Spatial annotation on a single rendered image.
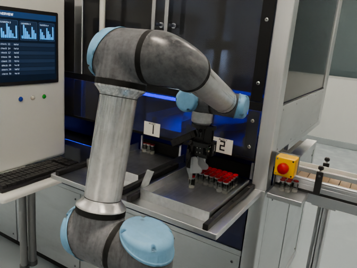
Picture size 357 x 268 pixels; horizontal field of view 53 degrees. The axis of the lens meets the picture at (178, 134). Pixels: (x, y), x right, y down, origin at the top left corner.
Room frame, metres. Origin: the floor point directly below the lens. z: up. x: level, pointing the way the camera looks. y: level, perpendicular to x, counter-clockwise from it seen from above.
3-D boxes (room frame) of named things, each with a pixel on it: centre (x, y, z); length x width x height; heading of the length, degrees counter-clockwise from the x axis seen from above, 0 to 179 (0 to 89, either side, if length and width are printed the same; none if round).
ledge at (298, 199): (1.29, -0.44, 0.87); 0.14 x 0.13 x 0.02; 150
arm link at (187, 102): (1.14, -0.05, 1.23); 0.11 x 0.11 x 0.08; 64
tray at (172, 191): (1.21, -0.09, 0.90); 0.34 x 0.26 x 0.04; 150
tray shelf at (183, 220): (1.31, 0.05, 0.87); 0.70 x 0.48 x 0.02; 60
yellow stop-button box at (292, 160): (1.26, -0.41, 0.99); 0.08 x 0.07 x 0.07; 150
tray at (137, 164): (1.46, 0.16, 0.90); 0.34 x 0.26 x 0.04; 150
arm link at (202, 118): (1.24, -0.08, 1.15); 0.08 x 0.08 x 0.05
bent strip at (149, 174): (1.18, 0.13, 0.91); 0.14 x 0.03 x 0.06; 150
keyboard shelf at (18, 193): (1.45, 0.62, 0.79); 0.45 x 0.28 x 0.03; 150
